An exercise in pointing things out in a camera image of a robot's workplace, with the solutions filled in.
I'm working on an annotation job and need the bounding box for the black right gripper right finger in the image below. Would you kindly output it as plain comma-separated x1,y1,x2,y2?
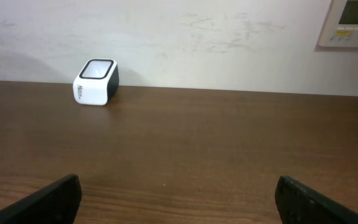
275,175,358,224

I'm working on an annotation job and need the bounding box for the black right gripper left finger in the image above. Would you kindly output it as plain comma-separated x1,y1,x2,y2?
0,174,82,224

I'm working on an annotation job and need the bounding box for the white barcode scanner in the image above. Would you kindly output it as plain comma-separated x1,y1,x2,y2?
73,58,119,106

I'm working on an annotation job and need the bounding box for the beige wall control panel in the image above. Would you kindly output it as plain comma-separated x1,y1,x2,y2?
318,0,358,49

